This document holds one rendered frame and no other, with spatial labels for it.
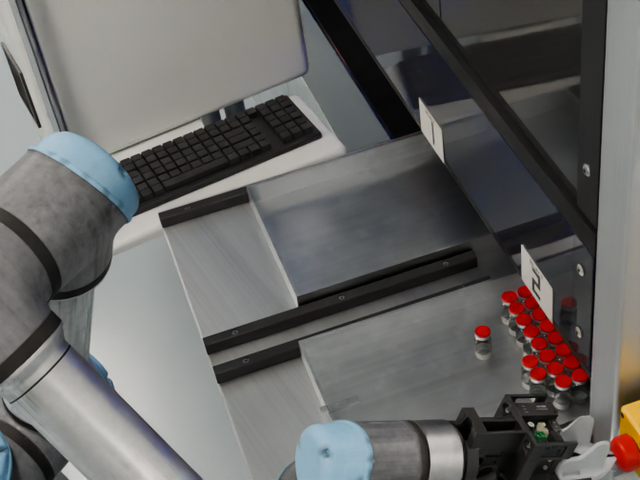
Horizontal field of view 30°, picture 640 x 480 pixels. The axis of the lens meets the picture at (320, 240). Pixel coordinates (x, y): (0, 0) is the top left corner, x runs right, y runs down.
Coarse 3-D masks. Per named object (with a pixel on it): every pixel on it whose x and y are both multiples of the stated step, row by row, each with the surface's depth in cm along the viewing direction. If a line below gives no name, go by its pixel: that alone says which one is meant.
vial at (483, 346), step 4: (476, 336) 153; (488, 336) 153; (476, 340) 154; (480, 340) 153; (484, 340) 153; (488, 340) 154; (476, 344) 154; (480, 344) 154; (484, 344) 154; (488, 344) 154; (476, 348) 155; (480, 348) 154; (484, 348) 154; (488, 348) 154; (476, 352) 156; (480, 352) 155; (484, 352) 155; (488, 352) 155; (476, 356) 156; (480, 356) 155; (484, 356) 155; (488, 356) 155
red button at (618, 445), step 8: (616, 440) 128; (624, 440) 128; (632, 440) 128; (616, 448) 128; (624, 448) 127; (632, 448) 127; (616, 456) 128; (624, 456) 127; (632, 456) 127; (616, 464) 129; (624, 464) 127; (632, 464) 127
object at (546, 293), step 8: (528, 256) 146; (528, 264) 146; (528, 272) 147; (536, 272) 144; (528, 280) 148; (536, 280) 145; (544, 280) 142; (528, 288) 149; (536, 288) 146; (544, 288) 143; (536, 296) 147; (544, 296) 144; (552, 296) 141; (544, 304) 145
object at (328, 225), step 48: (384, 144) 186; (288, 192) 186; (336, 192) 184; (384, 192) 183; (432, 192) 181; (288, 240) 178; (336, 240) 176; (384, 240) 175; (432, 240) 174; (480, 240) 169; (336, 288) 165
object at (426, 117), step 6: (420, 102) 171; (420, 108) 172; (426, 108) 169; (420, 114) 173; (426, 114) 170; (426, 120) 171; (432, 120) 168; (426, 126) 172; (438, 126) 166; (426, 132) 173; (438, 132) 167; (438, 138) 168; (432, 144) 172; (438, 144) 169; (438, 150) 170
